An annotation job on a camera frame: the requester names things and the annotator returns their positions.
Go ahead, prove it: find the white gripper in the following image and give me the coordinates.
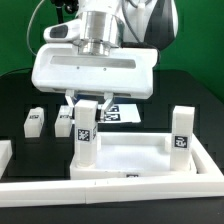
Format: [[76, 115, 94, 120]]
[[32, 43, 158, 113]]

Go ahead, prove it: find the white desk top tray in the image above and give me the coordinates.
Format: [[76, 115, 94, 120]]
[[70, 132, 197, 180]]

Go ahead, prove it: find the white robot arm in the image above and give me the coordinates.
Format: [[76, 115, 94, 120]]
[[32, 0, 178, 107]]

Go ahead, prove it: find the white marker sheet with tags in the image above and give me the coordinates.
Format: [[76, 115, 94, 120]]
[[58, 104, 142, 125]]

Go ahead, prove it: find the white block left edge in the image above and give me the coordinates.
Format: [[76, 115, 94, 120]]
[[0, 140, 12, 178]]

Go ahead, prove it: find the white L-shaped fence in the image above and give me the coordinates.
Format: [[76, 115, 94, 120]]
[[0, 136, 224, 207]]

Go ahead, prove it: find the black cable on table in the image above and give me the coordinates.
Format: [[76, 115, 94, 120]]
[[0, 66, 34, 77]]

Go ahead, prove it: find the black camera stand pole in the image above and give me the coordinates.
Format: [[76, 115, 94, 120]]
[[50, 0, 79, 24]]

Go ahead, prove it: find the grey cable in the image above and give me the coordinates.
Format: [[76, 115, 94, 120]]
[[25, 0, 48, 58]]

